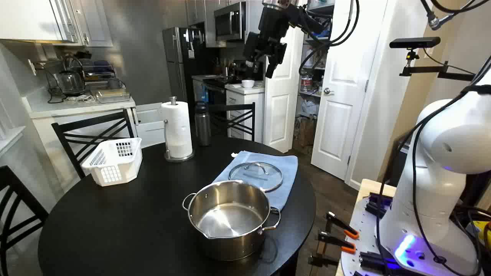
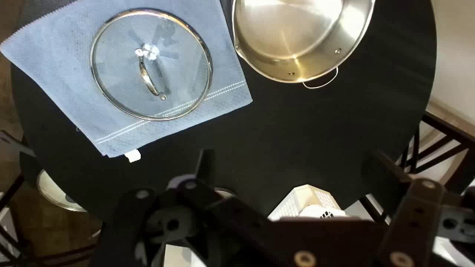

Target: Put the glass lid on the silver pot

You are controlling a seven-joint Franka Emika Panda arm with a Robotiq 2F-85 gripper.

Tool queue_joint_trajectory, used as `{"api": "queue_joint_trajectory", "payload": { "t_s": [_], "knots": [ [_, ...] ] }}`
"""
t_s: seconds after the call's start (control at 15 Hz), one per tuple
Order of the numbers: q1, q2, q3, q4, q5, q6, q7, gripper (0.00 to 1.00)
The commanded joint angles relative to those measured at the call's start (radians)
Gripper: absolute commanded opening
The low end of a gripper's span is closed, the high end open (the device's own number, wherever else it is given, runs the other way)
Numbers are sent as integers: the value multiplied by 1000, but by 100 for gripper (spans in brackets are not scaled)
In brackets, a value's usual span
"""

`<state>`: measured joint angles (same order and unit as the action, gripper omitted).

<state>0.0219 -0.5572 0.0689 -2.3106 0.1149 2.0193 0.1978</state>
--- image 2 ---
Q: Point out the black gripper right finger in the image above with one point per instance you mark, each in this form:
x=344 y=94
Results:
x=415 y=223

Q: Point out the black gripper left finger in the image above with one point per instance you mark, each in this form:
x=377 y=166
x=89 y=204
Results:
x=227 y=223

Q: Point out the silver steel pot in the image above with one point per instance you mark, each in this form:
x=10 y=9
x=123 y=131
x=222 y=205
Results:
x=296 y=45

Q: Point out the white box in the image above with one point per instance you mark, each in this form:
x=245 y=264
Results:
x=305 y=201

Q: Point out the dark wooden chair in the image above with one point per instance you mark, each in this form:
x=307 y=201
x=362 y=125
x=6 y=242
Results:
x=445 y=138

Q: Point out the cream round object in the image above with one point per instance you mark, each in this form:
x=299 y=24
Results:
x=53 y=193

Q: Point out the light blue cloth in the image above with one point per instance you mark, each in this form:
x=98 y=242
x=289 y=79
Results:
x=49 y=54

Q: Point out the dark metal chair frame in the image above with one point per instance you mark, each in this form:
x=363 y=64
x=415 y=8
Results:
x=9 y=198

